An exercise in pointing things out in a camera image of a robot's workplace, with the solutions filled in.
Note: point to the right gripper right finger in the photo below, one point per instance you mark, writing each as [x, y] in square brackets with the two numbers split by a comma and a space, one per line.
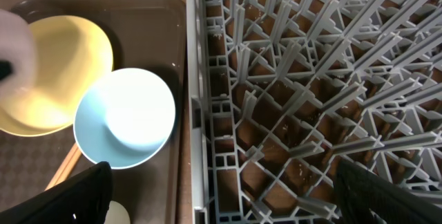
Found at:
[364, 197]

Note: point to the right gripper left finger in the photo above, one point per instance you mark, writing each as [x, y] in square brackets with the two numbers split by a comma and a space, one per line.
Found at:
[84, 198]

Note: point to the small pale green cup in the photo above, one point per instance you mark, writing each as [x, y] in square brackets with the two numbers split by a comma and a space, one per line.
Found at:
[117, 214]

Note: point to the light blue bowl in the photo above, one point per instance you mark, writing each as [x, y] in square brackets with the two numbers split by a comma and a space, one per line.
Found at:
[125, 118]

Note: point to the white bowl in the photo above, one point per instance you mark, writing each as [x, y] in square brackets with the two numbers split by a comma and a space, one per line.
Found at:
[18, 55]

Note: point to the grey dishwasher rack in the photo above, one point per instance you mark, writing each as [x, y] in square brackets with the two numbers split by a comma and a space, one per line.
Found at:
[281, 91]

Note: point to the wooden chopstick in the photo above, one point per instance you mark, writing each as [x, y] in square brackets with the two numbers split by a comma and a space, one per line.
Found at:
[66, 167]

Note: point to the yellow plate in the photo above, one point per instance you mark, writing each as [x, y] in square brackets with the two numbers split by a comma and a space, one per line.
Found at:
[72, 53]

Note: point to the brown plastic serving tray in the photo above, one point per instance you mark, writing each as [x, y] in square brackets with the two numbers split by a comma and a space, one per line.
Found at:
[149, 34]

